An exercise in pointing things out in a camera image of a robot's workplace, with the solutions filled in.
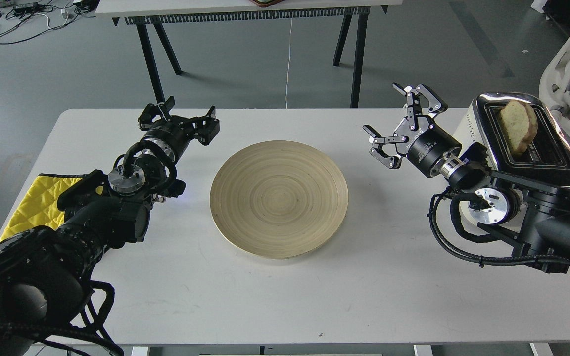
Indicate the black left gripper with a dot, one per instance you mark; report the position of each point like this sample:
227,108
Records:
173,133

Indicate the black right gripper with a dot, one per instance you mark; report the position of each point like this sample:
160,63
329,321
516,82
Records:
426,143

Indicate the slice of bread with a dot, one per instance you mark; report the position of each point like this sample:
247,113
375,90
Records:
520,125

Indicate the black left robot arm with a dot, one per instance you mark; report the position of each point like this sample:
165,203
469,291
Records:
46,286

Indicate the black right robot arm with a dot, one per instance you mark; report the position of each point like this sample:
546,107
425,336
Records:
543,244

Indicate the white chrome toaster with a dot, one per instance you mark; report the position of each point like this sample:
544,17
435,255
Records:
527,151

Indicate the black-legged background table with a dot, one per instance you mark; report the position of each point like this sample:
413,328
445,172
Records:
157,13

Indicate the round wooden plate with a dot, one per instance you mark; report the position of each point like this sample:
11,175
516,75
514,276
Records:
279,199

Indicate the yellow quilted cloth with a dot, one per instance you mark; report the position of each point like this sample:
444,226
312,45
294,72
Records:
39,204

